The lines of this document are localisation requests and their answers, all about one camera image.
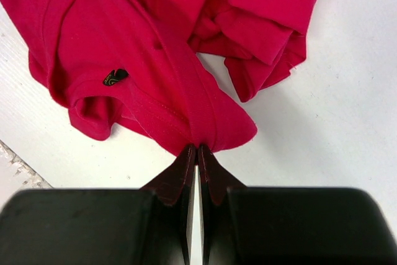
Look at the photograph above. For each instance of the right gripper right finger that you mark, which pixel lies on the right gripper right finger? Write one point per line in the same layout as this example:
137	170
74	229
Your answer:
288	225

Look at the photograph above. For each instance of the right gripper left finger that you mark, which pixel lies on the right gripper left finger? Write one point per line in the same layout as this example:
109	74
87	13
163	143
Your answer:
150	225

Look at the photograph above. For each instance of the red t-shirt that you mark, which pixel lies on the red t-shirt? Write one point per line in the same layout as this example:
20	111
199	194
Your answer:
134	62

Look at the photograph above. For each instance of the white foam front board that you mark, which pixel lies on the white foam front board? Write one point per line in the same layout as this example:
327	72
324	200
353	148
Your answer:
16	175

